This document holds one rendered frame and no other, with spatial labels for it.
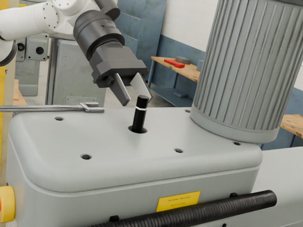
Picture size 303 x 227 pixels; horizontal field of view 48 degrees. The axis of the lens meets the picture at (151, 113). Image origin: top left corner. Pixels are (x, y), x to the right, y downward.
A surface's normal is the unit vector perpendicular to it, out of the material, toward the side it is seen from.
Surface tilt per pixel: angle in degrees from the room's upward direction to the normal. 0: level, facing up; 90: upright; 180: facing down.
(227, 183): 90
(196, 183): 90
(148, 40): 90
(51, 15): 69
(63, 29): 54
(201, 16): 90
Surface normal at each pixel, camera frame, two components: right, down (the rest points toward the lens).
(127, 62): 0.51, -0.61
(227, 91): -0.56, 0.18
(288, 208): 0.49, 0.39
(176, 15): -0.85, 0.02
